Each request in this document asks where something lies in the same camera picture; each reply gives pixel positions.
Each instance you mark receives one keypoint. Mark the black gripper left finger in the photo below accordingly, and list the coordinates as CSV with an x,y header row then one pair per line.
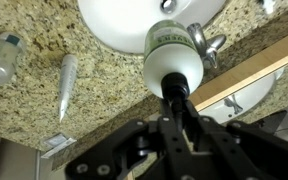
x,y
114,157

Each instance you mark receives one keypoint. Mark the small clear plastic packet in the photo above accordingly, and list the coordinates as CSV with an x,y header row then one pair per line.
x,y
56,143

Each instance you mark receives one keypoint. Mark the white sink basin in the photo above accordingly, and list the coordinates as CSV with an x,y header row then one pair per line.
x,y
123,24

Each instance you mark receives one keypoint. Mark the wood framed mirror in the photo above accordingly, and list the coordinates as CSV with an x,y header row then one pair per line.
x,y
244,86

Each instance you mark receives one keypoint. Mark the chrome faucet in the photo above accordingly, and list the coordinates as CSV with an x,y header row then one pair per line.
x,y
207,48

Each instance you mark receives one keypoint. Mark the clear plastic bottle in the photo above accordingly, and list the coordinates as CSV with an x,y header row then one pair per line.
x,y
12,47

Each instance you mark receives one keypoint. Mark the white toothpaste tube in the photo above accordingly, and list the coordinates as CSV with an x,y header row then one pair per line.
x,y
66,82

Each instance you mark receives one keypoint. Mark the green label pump bottle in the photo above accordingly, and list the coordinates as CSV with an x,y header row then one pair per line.
x,y
170,49

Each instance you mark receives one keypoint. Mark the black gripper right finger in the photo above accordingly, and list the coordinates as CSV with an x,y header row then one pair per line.
x,y
242,151

